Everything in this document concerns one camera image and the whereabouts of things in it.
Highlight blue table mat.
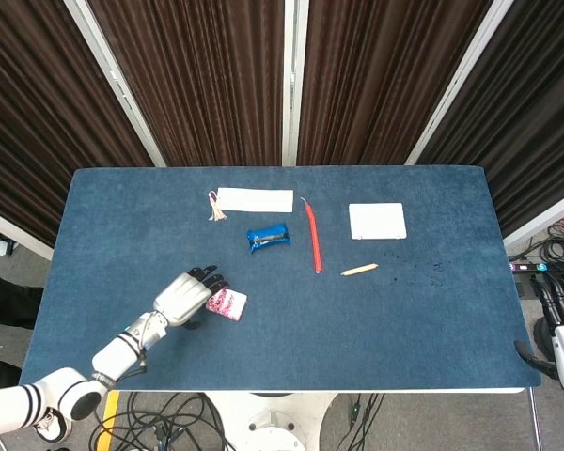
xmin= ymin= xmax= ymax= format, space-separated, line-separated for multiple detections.
xmin=18 ymin=166 xmax=544 ymax=392

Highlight short wooden pencil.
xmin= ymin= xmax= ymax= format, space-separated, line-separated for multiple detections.
xmin=340 ymin=262 xmax=380 ymax=277

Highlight brown pleated curtain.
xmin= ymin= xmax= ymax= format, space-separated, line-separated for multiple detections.
xmin=415 ymin=0 xmax=564 ymax=236
xmin=0 ymin=0 xmax=154 ymax=248
xmin=86 ymin=0 xmax=286 ymax=168
xmin=296 ymin=0 xmax=494 ymax=166

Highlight white frame rail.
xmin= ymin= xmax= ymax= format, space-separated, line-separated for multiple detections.
xmin=502 ymin=185 xmax=564 ymax=250
xmin=0 ymin=204 xmax=55 ymax=260

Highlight blue foil snack packet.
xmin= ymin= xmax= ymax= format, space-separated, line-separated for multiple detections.
xmin=245 ymin=224 xmax=293 ymax=256

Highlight black cable with green plug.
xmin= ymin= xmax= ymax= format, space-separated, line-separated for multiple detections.
xmin=336 ymin=393 xmax=386 ymax=451

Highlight black floor cable bundle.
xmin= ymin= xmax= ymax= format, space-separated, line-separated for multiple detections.
xmin=88 ymin=392 xmax=236 ymax=451

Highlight pink patterned card stack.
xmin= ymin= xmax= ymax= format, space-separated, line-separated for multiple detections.
xmin=205 ymin=288 xmax=248 ymax=323

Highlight black and white sneaker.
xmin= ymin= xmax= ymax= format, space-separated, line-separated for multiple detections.
xmin=33 ymin=407 xmax=72 ymax=444

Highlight white square flat box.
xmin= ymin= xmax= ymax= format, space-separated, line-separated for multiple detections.
xmin=348 ymin=202 xmax=408 ymax=241

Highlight metal table leg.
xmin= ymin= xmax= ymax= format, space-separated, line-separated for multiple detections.
xmin=528 ymin=387 xmax=544 ymax=451

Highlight white bookmark with tassel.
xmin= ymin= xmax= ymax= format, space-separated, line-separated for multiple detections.
xmin=208 ymin=187 xmax=295 ymax=223

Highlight white frame post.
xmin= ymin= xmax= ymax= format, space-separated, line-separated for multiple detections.
xmin=281 ymin=0 xmax=310 ymax=166
xmin=403 ymin=0 xmax=516 ymax=165
xmin=63 ymin=0 xmax=167 ymax=168

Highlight black power strip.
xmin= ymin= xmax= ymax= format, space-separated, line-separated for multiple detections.
xmin=507 ymin=260 xmax=564 ymax=274

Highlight coiled black and red cables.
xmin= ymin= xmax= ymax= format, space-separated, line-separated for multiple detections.
xmin=507 ymin=213 xmax=564 ymax=264

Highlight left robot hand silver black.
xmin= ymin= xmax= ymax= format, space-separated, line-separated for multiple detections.
xmin=152 ymin=265 xmax=230 ymax=330

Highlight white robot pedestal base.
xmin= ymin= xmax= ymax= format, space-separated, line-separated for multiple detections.
xmin=201 ymin=392 xmax=339 ymax=451

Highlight yellow floor tape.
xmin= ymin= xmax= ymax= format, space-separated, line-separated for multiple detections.
xmin=96 ymin=391 xmax=122 ymax=451

